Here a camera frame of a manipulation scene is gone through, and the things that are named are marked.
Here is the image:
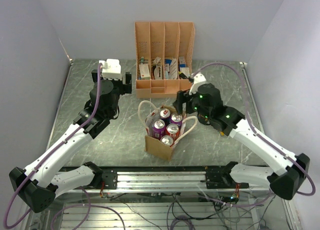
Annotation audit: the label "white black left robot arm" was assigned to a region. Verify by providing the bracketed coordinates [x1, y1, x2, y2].
[9, 70, 132, 213]

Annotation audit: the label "red cola can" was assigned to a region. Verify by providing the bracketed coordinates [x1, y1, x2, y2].
[165, 123, 180, 141]

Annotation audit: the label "white blue packet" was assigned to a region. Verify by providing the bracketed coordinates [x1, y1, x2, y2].
[164, 58, 178, 80]

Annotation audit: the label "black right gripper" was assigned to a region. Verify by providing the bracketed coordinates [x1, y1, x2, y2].
[173, 88, 212, 120]

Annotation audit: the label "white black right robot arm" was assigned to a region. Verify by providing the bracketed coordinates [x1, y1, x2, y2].
[173, 83, 310, 200]

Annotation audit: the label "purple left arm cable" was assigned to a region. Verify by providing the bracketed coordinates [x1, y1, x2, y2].
[3, 62, 104, 230]

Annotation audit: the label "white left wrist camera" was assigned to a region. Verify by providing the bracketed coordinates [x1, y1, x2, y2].
[98, 58, 122, 80]

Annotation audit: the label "white box black item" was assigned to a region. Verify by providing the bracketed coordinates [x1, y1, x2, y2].
[178, 56, 190, 78]

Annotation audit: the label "aluminium frame rail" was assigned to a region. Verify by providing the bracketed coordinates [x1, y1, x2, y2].
[57, 168, 276, 193]

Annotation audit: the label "orange plastic file organizer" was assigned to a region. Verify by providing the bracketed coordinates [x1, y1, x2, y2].
[134, 21, 196, 99]

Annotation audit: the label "purple soda can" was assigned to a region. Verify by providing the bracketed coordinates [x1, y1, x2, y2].
[169, 112, 184, 128]
[152, 119, 166, 140]

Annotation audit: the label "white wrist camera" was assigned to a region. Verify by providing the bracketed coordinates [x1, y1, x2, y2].
[189, 72, 207, 95]
[98, 58, 122, 80]

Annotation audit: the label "silver top red can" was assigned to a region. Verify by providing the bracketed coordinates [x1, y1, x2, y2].
[160, 135, 174, 147]

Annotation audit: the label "brown canvas bag white handles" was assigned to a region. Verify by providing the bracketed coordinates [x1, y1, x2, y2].
[137, 100, 198, 161]

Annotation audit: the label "loose cables under table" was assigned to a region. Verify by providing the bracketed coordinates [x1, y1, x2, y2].
[49, 189, 276, 230]

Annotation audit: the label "black yellow beverage can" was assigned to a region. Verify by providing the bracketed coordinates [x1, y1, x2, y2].
[159, 108, 171, 126]

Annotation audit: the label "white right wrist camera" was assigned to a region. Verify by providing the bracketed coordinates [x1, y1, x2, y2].
[189, 72, 207, 95]

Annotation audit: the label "white red box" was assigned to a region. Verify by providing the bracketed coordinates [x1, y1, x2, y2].
[139, 64, 151, 80]

